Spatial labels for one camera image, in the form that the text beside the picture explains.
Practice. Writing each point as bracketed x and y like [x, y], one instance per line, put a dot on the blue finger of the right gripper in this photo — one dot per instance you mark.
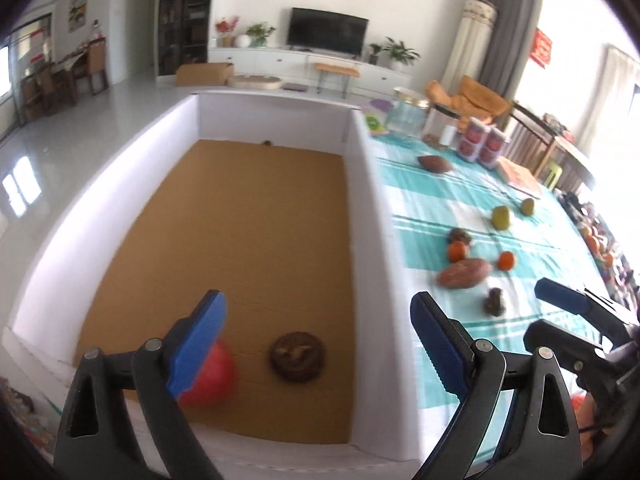
[572, 352]
[598, 311]

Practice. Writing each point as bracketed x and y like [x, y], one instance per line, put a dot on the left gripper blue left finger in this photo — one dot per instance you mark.
[96, 438]

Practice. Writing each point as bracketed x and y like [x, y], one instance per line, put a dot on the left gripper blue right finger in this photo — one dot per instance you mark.
[514, 419]

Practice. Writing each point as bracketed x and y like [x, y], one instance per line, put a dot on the orange tangerine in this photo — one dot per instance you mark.
[506, 261]

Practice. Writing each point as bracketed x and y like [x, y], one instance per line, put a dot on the green apple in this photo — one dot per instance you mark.
[528, 207]
[501, 218]

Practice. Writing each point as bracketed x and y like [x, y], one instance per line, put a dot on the reddish sweet potato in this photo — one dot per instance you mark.
[434, 164]
[466, 273]

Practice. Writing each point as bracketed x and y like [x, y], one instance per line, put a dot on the small orange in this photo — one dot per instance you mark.
[457, 251]

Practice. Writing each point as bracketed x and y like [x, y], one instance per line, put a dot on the red apple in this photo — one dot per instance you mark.
[215, 382]

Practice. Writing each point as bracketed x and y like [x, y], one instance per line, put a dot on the tray of mixed fruit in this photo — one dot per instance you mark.
[597, 239]

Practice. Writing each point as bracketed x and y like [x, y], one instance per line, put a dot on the orange book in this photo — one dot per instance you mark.
[518, 177]

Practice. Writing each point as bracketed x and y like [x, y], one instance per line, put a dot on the wooden chair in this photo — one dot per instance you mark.
[531, 140]

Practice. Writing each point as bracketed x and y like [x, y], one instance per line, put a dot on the right red white can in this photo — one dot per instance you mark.
[494, 145]

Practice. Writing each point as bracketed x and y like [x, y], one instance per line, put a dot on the red white can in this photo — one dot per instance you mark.
[472, 140]
[494, 145]

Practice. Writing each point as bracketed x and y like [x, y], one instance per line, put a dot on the left red white can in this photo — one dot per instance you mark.
[472, 140]

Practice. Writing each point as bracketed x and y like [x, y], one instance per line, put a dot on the clear canister black lid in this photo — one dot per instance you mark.
[440, 127]

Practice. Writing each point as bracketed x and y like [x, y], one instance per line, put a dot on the orange lounge chair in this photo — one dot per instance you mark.
[473, 100]

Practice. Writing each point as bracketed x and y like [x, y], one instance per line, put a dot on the clear jar gold lid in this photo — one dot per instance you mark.
[408, 112]

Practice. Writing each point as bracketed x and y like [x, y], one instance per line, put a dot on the white standing air conditioner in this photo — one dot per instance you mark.
[468, 53]

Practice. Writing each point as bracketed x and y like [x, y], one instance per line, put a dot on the fruit print pouch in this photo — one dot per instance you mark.
[376, 112]

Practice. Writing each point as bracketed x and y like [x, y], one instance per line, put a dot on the white cardboard box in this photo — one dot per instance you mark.
[275, 201]

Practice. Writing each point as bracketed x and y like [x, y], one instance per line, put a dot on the large potted plant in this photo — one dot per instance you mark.
[399, 55]

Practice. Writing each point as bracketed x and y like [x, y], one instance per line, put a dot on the small wooden stool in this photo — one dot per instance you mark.
[347, 75]

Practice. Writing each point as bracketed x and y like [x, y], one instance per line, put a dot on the white tv cabinet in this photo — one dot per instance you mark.
[297, 67]

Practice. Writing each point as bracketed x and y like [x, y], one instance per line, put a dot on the black television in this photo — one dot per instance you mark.
[325, 30]

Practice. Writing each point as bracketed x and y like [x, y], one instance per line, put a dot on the brown cardboard box on floor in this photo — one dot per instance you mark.
[204, 74]

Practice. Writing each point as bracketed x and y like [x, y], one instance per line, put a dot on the green plant left of tv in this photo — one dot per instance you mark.
[259, 34]

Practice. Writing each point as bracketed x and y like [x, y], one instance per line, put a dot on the red flower vase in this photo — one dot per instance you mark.
[225, 29]

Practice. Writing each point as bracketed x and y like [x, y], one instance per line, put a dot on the dark bookshelf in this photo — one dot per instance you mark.
[181, 34]

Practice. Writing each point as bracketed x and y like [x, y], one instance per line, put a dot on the red wall hanging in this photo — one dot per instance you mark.
[540, 52]

